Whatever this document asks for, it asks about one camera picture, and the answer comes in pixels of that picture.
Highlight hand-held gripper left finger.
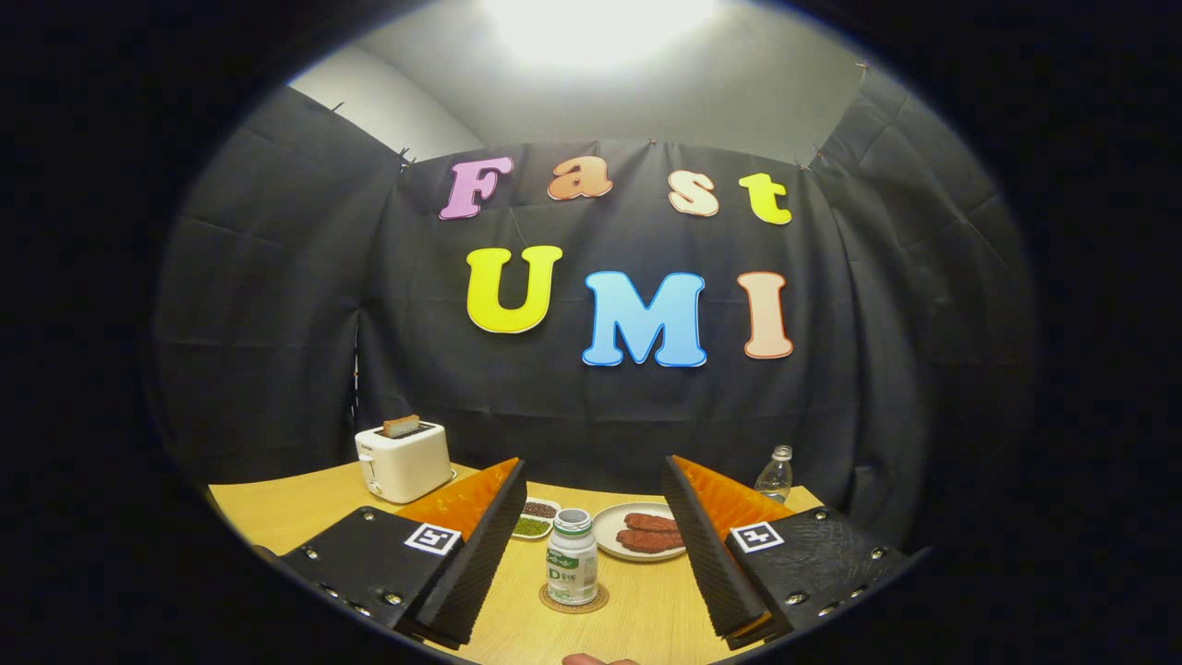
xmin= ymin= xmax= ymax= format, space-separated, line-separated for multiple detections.
xmin=254 ymin=457 xmax=528 ymax=649

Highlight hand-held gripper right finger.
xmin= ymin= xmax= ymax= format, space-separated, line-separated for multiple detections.
xmin=661 ymin=454 xmax=924 ymax=651

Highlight round cork coaster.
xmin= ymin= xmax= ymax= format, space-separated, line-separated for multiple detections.
xmin=539 ymin=583 xmax=610 ymax=615

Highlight white juice bottle green label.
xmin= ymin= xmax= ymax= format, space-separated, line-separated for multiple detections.
xmin=546 ymin=508 xmax=599 ymax=607

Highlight clear plastic water bottle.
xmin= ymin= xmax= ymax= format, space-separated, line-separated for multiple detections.
xmin=754 ymin=444 xmax=794 ymax=504

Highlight white divided condiment dish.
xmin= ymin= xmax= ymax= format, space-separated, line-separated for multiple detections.
xmin=511 ymin=498 xmax=562 ymax=541

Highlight wooden table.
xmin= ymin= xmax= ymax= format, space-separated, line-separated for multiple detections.
xmin=205 ymin=460 xmax=826 ymax=665

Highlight white plate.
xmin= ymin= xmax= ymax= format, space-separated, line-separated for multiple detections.
xmin=591 ymin=502 xmax=689 ymax=562

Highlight cream toaster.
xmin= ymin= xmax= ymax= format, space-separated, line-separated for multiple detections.
xmin=355 ymin=422 xmax=455 ymax=505

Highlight black backdrop cloth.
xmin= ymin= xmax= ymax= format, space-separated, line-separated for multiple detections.
xmin=152 ymin=60 xmax=1035 ymax=555

